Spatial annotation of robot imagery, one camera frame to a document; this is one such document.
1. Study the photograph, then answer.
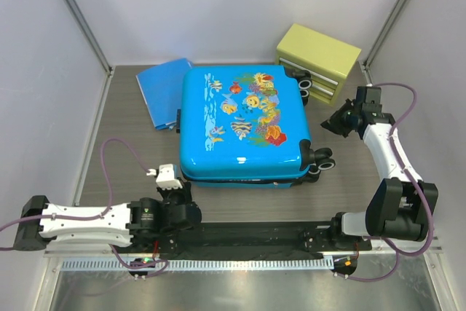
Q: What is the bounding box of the olive green drawer box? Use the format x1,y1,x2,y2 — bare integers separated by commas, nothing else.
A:
275,23,362,105

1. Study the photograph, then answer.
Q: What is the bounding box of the left aluminium frame post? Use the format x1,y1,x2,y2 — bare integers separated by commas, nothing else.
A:
40,0,115,77

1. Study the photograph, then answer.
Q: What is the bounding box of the white slotted cable duct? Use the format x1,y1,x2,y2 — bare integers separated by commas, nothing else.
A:
60,256,334,272

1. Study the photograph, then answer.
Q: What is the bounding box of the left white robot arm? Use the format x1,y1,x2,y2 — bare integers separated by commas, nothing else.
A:
12,164,202,253

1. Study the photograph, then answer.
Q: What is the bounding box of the aluminium frame post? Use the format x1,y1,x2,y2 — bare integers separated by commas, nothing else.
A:
40,0,115,77
360,0,409,71

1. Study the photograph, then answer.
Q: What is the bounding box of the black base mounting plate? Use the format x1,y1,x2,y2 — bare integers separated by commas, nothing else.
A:
108,221,372,257

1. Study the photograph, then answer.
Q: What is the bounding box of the right aluminium frame post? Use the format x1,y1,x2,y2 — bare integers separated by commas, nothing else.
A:
360,0,409,71

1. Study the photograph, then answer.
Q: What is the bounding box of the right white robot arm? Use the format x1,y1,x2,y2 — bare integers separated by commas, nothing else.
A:
321,84,438,256

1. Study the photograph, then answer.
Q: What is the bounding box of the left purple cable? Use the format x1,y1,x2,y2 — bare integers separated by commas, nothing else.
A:
0,138,169,297

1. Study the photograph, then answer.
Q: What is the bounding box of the blue file folder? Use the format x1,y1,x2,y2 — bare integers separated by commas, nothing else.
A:
136,58,194,130

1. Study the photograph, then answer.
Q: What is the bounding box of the blue suitcase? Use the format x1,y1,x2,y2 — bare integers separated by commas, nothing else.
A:
179,65,336,187

